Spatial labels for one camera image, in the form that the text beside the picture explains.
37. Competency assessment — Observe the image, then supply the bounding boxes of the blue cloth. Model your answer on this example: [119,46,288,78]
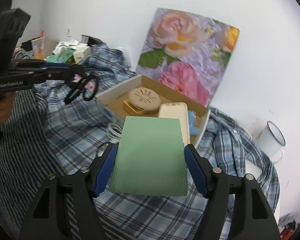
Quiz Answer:
[188,110,199,136]

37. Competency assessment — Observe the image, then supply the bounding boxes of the beige phone case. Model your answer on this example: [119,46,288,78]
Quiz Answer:
[157,101,191,147]

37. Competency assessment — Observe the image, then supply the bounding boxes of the pink bow hair tie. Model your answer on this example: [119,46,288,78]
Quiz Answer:
[73,73,97,92]

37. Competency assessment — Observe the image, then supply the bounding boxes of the person's hand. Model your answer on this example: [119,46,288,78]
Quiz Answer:
[0,92,15,124]

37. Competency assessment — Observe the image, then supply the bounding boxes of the black hair ties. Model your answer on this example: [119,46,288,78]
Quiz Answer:
[63,76,100,106]

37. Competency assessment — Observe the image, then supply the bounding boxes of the cardboard tray box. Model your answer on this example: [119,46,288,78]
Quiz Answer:
[96,75,210,148]

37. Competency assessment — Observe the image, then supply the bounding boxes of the white enamel mug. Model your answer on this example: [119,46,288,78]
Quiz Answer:
[255,121,286,164]

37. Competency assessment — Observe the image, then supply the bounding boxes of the blue plaid shirt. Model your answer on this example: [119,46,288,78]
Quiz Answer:
[32,43,281,240]

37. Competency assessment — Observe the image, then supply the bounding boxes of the green notebook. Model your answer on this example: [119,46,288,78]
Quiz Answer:
[109,116,187,197]

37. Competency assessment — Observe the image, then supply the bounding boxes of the floral rose painting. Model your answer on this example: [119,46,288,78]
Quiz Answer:
[136,8,240,107]

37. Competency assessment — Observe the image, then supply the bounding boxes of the white charging cable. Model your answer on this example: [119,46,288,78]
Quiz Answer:
[107,122,124,144]

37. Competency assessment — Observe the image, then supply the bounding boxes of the yellow cigarette pack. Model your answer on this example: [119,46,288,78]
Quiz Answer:
[122,99,146,116]

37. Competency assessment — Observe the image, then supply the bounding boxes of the round beige perforated case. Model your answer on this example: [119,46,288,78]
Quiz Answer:
[128,87,161,112]

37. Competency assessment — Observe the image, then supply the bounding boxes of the striped grey blanket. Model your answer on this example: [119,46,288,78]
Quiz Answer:
[0,85,82,239]

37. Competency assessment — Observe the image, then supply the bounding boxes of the small white carton box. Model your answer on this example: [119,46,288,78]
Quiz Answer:
[73,47,91,64]

